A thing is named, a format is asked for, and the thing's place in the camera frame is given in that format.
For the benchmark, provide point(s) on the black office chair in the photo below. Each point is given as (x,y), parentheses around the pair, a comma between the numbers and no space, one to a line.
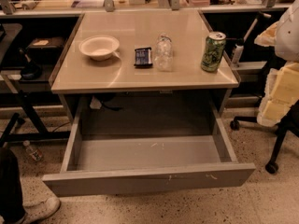
(289,123)

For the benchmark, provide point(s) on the clear plastic water bottle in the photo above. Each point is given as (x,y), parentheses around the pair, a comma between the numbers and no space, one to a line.
(163,55)

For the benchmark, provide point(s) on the black box on shelf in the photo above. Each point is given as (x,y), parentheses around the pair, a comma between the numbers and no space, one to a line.
(49,47)

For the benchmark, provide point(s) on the dark blue snack packet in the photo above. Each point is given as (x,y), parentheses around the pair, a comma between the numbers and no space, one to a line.
(143,57)

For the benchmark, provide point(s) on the white spray bottle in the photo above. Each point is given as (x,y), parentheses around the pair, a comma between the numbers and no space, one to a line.
(239,45)

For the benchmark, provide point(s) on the black joystick device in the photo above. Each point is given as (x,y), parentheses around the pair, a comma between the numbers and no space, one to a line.
(30,69)

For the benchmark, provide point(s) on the grey drawer cabinet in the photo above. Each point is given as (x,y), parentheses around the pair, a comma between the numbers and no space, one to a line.
(151,50)

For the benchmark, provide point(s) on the dark trouser leg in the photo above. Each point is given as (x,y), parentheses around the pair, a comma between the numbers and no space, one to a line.
(11,208)

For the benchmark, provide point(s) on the white sneaker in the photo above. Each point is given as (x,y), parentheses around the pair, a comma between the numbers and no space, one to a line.
(40,211)

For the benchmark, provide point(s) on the grey top drawer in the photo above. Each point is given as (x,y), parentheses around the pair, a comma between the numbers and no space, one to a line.
(147,144)

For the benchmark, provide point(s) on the plastic bottle on floor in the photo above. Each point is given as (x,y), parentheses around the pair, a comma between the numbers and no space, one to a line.
(33,151)

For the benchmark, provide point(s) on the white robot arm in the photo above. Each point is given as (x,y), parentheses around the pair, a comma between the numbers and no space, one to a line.
(283,35)

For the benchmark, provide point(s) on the white paper bowl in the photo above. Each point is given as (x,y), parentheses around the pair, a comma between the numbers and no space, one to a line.
(99,47)

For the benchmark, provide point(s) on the green soda can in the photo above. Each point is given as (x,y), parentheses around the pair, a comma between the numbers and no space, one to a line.
(214,48)

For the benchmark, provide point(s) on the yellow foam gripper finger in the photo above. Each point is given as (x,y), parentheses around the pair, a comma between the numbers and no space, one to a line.
(281,93)

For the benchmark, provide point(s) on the black desk frame left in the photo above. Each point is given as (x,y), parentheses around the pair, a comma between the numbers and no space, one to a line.
(9,32)

